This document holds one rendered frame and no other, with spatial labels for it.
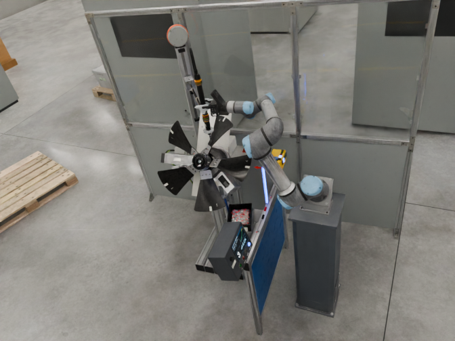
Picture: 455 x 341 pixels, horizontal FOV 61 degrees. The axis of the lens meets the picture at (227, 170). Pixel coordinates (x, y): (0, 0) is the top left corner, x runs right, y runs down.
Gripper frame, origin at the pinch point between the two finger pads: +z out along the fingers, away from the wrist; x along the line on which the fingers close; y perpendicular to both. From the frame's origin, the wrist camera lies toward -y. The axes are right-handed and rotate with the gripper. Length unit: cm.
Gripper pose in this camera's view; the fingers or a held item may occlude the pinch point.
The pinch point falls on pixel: (198, 103)
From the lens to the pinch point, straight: 246.9
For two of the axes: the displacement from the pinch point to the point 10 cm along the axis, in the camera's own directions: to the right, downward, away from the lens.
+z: -9.3, -1.0, 3.6
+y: 1.5, 7.8, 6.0
